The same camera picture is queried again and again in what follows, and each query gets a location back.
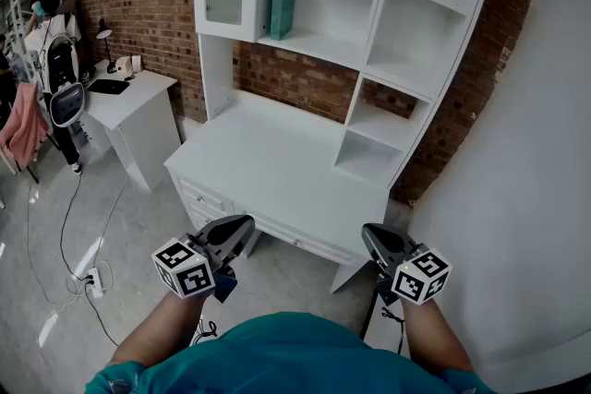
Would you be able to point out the white power strip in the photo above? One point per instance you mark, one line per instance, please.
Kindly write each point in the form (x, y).
(96, 283)

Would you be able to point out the wide white desk drawer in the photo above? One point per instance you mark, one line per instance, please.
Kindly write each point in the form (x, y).
(295, 240)

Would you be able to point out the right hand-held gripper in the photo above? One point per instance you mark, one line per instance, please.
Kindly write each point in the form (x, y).
(422, 274)

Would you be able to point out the white drawer with knob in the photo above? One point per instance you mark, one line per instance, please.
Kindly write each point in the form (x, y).
(203, 197)

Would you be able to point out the small beige box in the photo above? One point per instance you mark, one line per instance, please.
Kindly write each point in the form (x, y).
(124, 66)

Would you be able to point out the pink cloth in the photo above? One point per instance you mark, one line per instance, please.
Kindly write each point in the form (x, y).
(25, 124)

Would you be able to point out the black mouse pad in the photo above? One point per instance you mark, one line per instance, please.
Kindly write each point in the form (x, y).
(108, 87)

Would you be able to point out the teal hardcover book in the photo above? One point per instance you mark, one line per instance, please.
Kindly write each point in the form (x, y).
(282, 7)

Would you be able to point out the black desk lamp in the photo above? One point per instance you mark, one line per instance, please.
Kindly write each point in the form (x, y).
(104, 30)

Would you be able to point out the person's left forearm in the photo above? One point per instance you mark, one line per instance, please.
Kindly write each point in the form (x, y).
(157, 327)

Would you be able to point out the person's right forearm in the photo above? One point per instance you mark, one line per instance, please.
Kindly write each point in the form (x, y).
(429, 337)

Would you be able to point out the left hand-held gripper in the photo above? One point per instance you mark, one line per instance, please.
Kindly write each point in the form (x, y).
(184, 267)

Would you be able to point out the plain white side table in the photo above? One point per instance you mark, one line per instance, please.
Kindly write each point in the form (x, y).
(134, 106)

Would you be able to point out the white bunk frame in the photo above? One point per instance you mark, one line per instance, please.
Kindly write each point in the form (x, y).
(18, 14)

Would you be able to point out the person's teal shirt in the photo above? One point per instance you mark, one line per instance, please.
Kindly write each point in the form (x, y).
(286, 360)

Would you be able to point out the white desk with hutch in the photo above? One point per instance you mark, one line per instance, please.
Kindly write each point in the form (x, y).
(277, 161)

